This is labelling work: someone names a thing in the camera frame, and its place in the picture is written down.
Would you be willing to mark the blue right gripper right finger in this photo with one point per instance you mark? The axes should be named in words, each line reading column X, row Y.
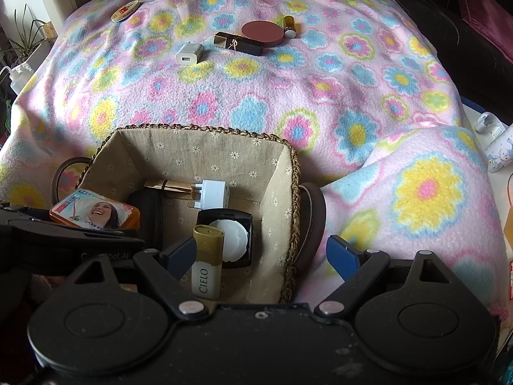
column 345, row 258

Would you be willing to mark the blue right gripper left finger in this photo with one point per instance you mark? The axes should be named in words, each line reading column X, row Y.
column 178, row 258

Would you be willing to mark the gold white Cielo perfume bottle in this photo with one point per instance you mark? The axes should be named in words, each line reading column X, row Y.
column 206, row 271

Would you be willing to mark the orange tin with picture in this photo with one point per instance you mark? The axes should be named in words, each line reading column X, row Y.
column 87, row 209

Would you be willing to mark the white UK plug adapter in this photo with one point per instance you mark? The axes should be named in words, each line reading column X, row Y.
column 210, row 194

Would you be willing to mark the white USB charger cube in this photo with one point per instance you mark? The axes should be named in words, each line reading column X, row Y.
column 189, row 54

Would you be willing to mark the black gold YSL lipstick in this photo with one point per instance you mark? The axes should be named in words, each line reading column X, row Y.
column 237, row 43

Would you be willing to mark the black compact with white puff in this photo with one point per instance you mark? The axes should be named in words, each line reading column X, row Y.
column 237, row 227

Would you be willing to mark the gold tube in basket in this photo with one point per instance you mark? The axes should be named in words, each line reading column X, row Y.
column 170, row 188

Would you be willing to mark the woven basket with fabric lining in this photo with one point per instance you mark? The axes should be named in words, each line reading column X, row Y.
column 263, row 175

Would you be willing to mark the white spray bottle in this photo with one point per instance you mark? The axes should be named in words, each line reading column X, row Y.
column 19, row 76

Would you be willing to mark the white patterned bottle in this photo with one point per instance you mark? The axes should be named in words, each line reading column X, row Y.
column 499, row 152

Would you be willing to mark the potted green plant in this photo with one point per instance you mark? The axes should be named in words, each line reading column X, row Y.
column 28, row 38

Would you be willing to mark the pink floral fleece blanket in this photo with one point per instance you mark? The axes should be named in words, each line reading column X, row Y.
column 359, row 93

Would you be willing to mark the black sofa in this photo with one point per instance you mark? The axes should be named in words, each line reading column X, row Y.
column 479, row 70

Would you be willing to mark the round reddish-brown compact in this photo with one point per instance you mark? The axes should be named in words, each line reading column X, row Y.
column 267, row 33

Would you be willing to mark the small amber glass vial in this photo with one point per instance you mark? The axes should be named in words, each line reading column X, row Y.
column 289, row 27

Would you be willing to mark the magenta cushion right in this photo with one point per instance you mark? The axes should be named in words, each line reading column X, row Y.
column 491, row 21

